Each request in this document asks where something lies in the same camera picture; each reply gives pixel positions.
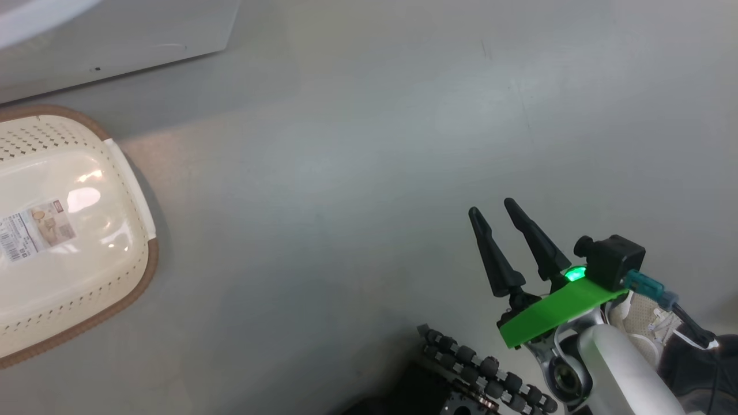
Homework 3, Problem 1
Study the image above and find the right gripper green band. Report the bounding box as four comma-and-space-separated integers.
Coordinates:
468, 198, 629, 350

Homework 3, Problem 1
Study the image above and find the white front-load washing machine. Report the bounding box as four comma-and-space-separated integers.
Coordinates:
0, 0, 242, 104

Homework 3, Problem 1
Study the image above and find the black omni wheel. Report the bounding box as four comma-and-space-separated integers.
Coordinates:
416, 324, 559, 415

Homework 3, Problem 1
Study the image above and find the cream mesh sneaker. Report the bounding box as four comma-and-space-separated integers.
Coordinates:
608, 291, 684, 369

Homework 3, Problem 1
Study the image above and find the cream perforated laundry basket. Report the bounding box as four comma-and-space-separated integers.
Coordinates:
0, 104, 160, 369

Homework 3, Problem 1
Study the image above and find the paper label inside basket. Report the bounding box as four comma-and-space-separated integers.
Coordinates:
0, 199, 78, 263

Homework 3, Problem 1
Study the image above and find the teal camera cable connector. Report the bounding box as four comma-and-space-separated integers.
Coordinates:
624, 270, 679, 310

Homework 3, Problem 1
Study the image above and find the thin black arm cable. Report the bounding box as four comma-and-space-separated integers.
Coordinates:
669, 301, 719, 350

